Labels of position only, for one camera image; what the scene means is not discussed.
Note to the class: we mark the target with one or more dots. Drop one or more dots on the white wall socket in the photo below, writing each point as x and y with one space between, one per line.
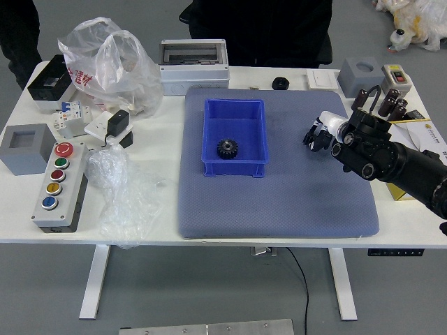
96 127

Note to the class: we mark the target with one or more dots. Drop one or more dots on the grey-blue padded mat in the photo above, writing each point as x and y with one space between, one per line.
279 202

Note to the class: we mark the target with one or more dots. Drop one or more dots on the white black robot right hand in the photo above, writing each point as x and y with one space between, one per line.
330 120

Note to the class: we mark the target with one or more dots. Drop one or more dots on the black white enclosure box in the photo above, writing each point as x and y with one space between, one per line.
49 83

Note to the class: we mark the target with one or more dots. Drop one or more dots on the metal bracket under table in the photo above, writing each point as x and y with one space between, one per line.
263 251

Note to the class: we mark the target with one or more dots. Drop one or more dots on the person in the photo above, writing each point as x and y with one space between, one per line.
258 31
21 35

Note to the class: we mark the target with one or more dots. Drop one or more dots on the brown capacitor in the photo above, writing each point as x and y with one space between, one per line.
386 107
360 99
396 114
402 104
394 93

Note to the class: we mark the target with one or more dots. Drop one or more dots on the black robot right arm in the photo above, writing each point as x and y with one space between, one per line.
401 160

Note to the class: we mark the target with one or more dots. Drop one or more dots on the white wall switch plate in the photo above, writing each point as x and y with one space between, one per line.
321 79

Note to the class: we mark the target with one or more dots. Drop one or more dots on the grey switch box red button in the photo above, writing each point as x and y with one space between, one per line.
394 78

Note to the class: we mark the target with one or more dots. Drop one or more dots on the black plug block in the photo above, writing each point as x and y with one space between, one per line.
126 140

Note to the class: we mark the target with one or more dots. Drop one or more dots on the grey block round hole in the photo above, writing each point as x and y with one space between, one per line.
356 78

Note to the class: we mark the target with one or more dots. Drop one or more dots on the metal base plate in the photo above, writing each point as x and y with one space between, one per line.
209 328

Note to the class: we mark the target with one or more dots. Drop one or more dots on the crumpled clear plastic film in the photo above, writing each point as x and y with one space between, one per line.
118 195

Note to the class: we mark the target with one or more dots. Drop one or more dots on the blue plastic box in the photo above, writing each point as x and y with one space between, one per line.
244 118

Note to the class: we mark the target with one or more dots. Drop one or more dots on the small black box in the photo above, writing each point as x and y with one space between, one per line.
415 115

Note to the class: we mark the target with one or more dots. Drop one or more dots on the white yellow plush toy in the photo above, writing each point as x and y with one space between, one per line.
429 21

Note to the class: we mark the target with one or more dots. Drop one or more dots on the yellow white cardboard box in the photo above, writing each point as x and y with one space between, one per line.
398 192

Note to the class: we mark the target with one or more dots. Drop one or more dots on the white blue circuit breaker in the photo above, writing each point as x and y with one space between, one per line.
71 110

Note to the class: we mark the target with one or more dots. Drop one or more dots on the grey enclosure with clear lid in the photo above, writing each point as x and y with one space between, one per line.
193 75

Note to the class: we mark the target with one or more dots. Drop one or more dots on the black power adapter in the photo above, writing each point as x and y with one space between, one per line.
118 122

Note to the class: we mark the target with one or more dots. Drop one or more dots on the big black gear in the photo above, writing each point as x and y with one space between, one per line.
227 149

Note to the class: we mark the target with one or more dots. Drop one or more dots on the black round plastic nut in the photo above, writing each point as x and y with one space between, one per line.
280 83

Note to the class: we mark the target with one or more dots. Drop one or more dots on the white orange terminal block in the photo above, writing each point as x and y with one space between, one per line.
62 124

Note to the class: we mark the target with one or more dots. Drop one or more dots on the white table leg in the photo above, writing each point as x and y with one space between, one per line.
344 286
95 279

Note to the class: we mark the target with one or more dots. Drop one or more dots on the grey five-button control station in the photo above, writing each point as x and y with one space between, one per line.
52 206

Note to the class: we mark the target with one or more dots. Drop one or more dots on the clear plastic bag red print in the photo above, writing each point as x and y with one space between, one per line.
104 80

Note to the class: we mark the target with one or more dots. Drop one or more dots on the black table control panel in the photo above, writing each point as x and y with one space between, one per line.
396 252

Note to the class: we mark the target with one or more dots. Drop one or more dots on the grey block square recess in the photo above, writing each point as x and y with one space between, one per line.
21 157

